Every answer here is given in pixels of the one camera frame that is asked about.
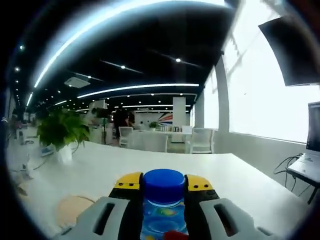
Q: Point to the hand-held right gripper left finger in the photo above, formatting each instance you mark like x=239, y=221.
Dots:
x=105, y=217

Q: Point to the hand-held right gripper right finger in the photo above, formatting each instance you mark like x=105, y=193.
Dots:
x=225, y=220

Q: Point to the blue drink bottle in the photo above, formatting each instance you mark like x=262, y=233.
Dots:
x=163, y=185

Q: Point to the open laptop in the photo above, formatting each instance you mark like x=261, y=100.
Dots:
x=312, y=150

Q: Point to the person's right hand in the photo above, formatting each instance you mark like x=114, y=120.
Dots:
x=175, y=236

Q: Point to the round wooden base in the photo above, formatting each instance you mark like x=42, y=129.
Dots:
x=72, y=207

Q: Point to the white plant pot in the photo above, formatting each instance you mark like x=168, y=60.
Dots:
x=65, y=153

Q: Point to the white chair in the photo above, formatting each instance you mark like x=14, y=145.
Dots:
x=202, y=140
x=125, y=136

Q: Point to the green potted plant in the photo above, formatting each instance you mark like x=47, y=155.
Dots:
x=62, y=127

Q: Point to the white pillar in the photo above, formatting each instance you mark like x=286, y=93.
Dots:
x=179, y=111

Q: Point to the window with white blinds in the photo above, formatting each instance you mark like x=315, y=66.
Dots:
x=257, y=95

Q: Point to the curved ceiling light strip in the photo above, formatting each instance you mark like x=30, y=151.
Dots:
x=140, y=88

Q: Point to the ceiling air vent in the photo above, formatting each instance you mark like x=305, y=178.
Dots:
x=77, y=82

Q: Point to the black monitor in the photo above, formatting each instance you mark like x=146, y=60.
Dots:
x=297, y=52

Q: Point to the straight ceiling light strip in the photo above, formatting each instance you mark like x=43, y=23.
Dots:
x=100, y=30

